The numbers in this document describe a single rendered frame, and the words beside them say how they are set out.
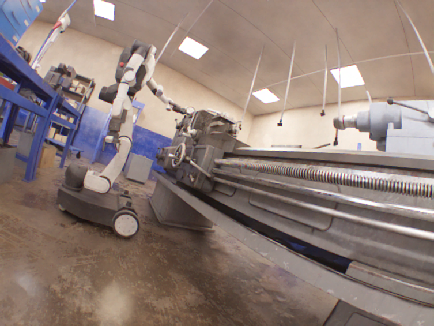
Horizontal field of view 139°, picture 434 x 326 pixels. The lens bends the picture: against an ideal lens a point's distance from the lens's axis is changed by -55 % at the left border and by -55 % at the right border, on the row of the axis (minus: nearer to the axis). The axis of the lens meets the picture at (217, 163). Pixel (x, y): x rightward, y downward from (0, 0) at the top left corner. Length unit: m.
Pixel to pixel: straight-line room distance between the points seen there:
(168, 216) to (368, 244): 1.69
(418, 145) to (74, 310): 1.33
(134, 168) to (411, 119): 3.93
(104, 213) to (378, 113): 1.68
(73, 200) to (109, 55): 4.99
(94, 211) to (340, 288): 1.34
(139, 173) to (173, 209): 2.12
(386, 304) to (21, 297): 1.02
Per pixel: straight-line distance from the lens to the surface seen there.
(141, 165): 3.85
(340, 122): 1.02
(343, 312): 0.67
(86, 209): 1.34
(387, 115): 0.94
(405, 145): 0.79
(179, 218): 1.93
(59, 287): 0.84
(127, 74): 1.29
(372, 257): 0.66
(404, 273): 0.67
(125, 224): 1.31
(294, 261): 0.55
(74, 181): 1.47
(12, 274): 0.89
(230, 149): 1.16
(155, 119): 5.31
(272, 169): 0.76
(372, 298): 0.50
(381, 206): 0.57
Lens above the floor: 0.60
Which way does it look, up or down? 5 degrees up
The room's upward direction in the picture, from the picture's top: 18 degrees clockwise
